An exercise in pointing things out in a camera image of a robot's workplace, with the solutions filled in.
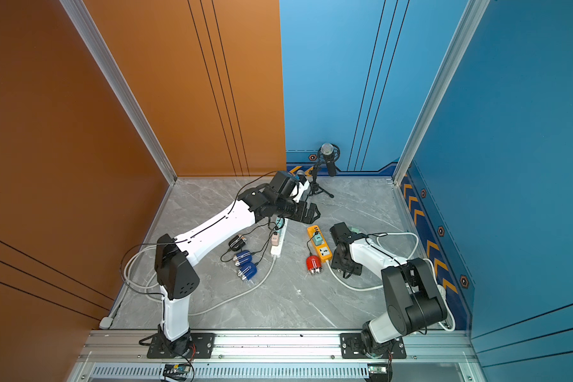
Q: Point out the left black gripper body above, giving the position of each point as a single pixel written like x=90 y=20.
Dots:
x=296 y=211

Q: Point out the teal USB charger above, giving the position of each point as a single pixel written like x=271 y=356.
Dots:
x=317 y=237

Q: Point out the yellow power strip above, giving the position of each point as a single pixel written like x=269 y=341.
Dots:
x=310 y=231

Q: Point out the red electric shaver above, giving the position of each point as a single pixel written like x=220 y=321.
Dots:
x=314 y=264

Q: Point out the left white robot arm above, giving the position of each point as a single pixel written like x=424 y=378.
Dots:
x=176 y=258

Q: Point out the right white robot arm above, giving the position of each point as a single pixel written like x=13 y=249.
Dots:
x=414 y=301

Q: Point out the black electric shaver left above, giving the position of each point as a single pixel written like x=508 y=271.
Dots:
x=237 y=243

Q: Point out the blue electric shaver upper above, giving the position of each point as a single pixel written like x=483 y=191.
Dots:
x=242 y=258

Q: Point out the blue electric shaver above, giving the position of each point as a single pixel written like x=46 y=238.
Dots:
x=247 y=271
x=242 y=258

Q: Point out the blue electric shaver lower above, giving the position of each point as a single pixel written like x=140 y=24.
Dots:
x=247 y=271

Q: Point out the white power strip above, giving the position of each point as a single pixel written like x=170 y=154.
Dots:
x=281 y=227

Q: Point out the black microphone on tripod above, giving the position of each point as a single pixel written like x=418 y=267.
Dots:
x=327 y=156

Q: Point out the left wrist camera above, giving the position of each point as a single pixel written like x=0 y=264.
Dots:
x=287 y=185

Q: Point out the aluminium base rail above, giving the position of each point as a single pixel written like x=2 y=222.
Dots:
x=275 y=355

